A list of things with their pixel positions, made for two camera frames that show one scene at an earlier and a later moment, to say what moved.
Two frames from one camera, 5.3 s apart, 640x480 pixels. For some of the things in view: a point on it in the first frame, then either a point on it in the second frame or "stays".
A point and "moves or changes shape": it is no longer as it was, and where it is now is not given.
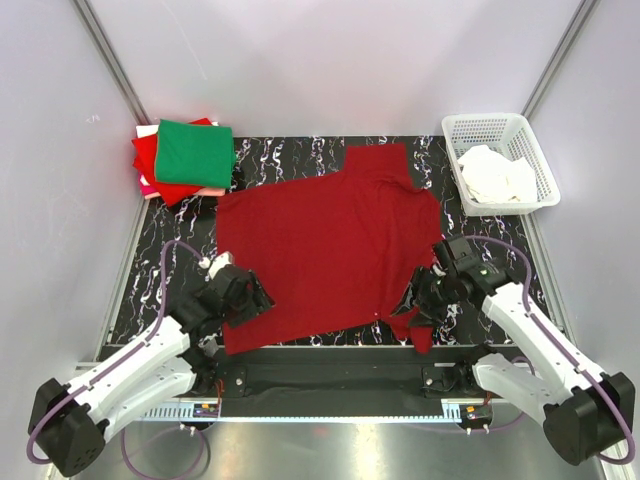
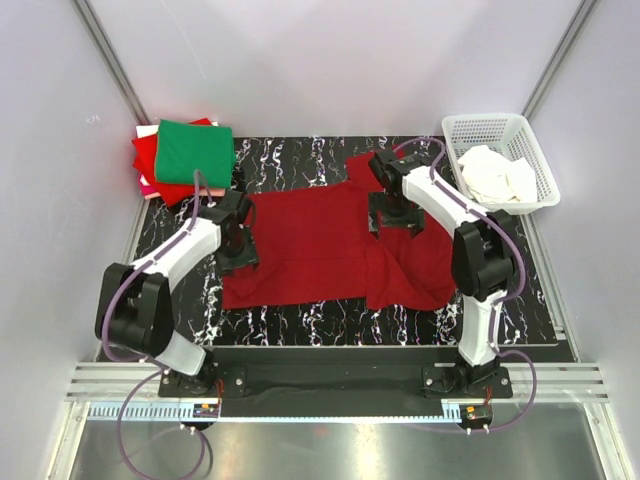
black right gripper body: x=422 y=292 -> x=396 y=219
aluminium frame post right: x=557 y=56 stays
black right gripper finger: x=411 y=299 -> x=416 y=221
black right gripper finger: x=425 y=317 -> x=376 y=204
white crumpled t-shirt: x=490 y=178 stays
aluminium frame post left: x=130 y=98 stays
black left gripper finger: x=257 y=296 -> x=249 y=256
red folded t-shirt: x=144 y=158 stays
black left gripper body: x=251 y=300 -> x=240 y=255
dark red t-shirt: x=332 y=250 moves or changes shape
